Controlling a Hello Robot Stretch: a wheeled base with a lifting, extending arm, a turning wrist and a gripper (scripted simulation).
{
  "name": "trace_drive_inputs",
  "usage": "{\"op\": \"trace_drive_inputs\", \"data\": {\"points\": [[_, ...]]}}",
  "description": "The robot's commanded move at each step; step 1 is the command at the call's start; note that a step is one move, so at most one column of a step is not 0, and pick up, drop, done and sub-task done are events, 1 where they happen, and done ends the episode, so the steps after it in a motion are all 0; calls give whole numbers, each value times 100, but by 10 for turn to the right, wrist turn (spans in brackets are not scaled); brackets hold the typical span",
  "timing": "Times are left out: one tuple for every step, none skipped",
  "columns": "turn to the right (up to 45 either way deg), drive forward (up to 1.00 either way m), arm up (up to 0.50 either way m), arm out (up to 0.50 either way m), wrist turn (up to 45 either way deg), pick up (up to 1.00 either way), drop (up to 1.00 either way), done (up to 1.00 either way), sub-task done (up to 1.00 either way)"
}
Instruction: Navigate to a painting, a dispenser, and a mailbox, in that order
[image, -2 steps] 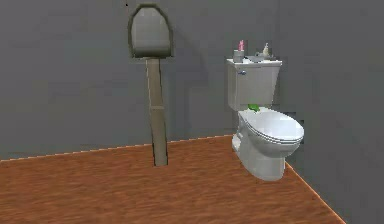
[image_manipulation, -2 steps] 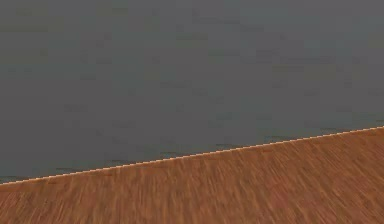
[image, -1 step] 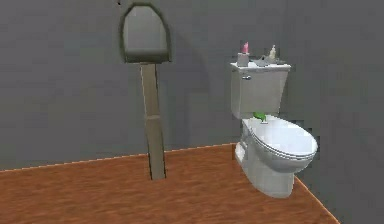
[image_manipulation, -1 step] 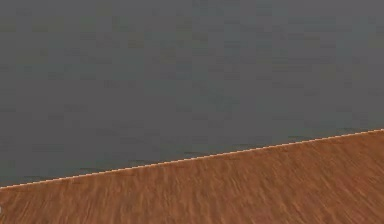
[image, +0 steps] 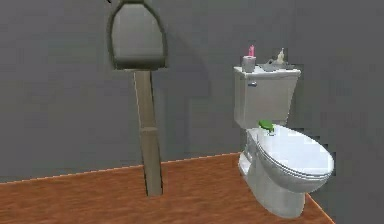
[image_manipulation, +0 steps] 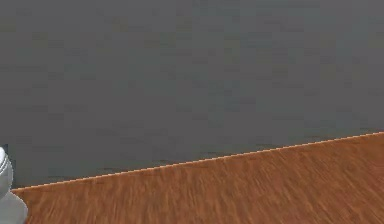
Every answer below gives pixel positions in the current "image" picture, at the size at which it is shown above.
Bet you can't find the cream soap dispenser bottle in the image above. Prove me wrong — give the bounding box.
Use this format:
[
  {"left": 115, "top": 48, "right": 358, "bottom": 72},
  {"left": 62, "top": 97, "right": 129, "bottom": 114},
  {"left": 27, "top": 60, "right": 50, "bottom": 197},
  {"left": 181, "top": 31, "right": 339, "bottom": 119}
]
[{"left": 275, "top": 47, "right": 287, "bottom": 65}]

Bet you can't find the grey toilet paper roll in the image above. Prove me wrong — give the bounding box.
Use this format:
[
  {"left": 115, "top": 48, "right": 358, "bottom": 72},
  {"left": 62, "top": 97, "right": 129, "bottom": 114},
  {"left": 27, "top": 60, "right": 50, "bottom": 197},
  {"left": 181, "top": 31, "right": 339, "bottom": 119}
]
[{"left": 241, "top": 55, "right": 257, "bottom": 74}]

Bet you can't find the green round object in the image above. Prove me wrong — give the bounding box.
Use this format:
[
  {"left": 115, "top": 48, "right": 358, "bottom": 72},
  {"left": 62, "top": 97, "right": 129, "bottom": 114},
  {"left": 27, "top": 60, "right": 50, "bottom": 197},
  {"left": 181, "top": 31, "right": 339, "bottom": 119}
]
[{"left": 258, "top": 119, "right": 276, "bottom": 134}]

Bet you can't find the grey dish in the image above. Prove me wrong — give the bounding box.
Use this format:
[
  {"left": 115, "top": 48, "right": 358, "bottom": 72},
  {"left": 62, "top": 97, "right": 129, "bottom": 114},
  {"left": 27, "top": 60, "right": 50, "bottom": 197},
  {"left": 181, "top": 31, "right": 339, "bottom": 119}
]
[{"left": 260, "top": 59, "right": 289, "bottom": 72}]

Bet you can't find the white toilet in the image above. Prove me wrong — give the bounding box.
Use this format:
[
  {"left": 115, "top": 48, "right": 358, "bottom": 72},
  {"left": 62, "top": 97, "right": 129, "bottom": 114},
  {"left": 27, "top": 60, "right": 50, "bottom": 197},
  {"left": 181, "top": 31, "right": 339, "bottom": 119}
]
[{"left": 232, "top": 65, "right": 335, "bottom": 220}]

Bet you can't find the grey mailbox on post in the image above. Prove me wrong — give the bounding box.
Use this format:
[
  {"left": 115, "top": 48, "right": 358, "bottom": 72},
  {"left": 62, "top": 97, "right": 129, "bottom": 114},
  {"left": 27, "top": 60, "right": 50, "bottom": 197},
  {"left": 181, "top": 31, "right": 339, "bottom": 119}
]
[{"left": 106, "top": 0, "right": 169, "bottom": 198}]

